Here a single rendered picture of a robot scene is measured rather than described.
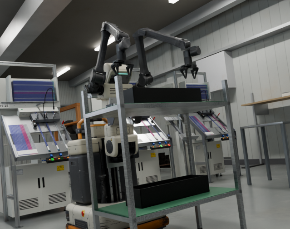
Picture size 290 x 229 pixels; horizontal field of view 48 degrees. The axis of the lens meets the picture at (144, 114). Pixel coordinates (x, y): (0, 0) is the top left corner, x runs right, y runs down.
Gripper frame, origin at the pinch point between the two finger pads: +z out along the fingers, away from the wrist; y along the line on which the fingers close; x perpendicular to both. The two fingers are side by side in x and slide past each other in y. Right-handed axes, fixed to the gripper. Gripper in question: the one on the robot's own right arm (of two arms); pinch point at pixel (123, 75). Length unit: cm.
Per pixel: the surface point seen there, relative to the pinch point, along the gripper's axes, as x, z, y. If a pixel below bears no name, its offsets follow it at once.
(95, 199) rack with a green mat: 22, 74, -17
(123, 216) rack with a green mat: -12, 81, -18
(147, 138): 204, 36, 162
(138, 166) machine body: 228, 73, 159
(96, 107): 278, -21, 127
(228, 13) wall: 289, -229, 495
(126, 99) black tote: -0.5, 14.9, -0.1
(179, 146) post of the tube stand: 203, 53, 220
